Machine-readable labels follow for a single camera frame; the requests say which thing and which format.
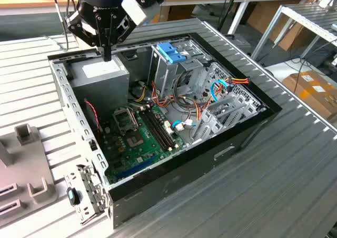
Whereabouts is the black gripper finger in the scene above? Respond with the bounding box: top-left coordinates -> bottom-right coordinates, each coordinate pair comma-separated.
65,10 -> 108,62
106,13 -> 138,62

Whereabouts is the blue SATA wire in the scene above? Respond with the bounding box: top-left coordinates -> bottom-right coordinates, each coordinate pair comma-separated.
172,79 -> 229,131

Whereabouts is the grey metal disk bay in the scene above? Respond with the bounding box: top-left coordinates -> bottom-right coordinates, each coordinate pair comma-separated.
191,90 -> 267,147

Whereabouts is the blue plastic drive carrier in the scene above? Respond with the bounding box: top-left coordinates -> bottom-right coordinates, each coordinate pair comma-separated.
156,42 -> 191,64

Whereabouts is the grey metal drive cage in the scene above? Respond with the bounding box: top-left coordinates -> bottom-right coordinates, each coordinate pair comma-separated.
147,42 -> 213,100

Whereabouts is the grey power supply unit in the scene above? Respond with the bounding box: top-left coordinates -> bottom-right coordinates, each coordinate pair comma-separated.
67,54 -> 131,115

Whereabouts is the CPU socket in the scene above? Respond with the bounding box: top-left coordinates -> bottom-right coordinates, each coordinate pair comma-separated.
112,106 -> 140,132

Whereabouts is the black RAM slot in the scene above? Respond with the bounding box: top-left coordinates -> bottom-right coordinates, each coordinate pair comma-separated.
140,111 -> 167,153
149,108 -> 177,148
146,110 -> 174,150
143,111 -> 171,151

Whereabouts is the white motherboard connector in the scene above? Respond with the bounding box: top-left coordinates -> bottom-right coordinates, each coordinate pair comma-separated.
163,120 -> 175,136

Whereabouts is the black stand pole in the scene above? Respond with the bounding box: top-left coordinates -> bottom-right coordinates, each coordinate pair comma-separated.
217,0 -> 242,36

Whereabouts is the square brown chipset chip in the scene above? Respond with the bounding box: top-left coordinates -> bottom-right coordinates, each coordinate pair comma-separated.
125,133 -> 145,148

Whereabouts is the green motherboard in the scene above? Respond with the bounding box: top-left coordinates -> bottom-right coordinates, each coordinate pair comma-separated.
98,105 -> 191,185

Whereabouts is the blue expansion slot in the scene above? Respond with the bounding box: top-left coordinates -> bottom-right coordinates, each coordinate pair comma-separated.
115,155 -> 158,181

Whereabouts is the large brown cardboard box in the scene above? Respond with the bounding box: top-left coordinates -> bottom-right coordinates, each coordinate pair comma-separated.
246,1 -> 315,52

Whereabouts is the grey parts rack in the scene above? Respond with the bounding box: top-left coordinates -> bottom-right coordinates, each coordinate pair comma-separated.
0,123 -> 61,228

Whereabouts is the black open PC case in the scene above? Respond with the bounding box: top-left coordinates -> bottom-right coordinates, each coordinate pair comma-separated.
47,32 -> 283,230

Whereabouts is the labelled cardboard box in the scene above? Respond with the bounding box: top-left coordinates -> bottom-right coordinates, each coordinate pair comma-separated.
281,69 -> 337,123

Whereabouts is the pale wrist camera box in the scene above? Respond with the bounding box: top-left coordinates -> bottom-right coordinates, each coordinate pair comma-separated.
120,0 -> 147,26

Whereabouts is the yellow black wire bundle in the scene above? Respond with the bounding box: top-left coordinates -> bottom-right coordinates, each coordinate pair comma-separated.
131,80 -> 148,103

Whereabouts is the orange red wire bundle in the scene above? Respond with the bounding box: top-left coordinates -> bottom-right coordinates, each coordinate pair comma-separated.
151,80 -> 211,121

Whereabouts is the red black fan wire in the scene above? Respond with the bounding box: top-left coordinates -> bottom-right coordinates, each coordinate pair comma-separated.
83,98 -> 104,136

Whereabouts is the grey metal slot bracket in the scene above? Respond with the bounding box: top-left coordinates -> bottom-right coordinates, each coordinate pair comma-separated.
64,164 -> 112,226

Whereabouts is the black teal latch handle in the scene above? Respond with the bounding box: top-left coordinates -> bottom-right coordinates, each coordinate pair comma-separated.
67,186 -> 81,206

